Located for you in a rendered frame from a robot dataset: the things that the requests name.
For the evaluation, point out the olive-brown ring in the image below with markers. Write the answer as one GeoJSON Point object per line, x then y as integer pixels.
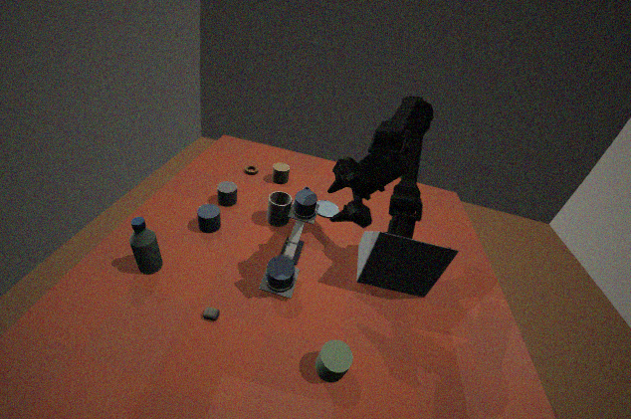
{"type": "Point", "coordinates": [256, 169]}

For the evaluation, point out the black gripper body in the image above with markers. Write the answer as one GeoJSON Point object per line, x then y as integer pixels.
{"type": "Point", "coordinates": [357, 212]}

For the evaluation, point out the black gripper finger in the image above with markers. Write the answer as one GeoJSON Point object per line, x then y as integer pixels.
{"type": "Point", "coordinates": [335, 186]}
{"type": "Point", "coordinates": [341, 216]}

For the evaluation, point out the grey balance beam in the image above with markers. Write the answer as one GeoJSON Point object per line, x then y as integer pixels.
{"type": "Point", "coordinates": [292, 248]}

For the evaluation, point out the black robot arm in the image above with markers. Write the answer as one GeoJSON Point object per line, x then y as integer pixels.
{"type": "Point", "coordinates": [401, 135]}

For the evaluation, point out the beige cup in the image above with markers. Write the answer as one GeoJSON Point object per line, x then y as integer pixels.
{"type": "Point", "coordinates": [279, 206]}

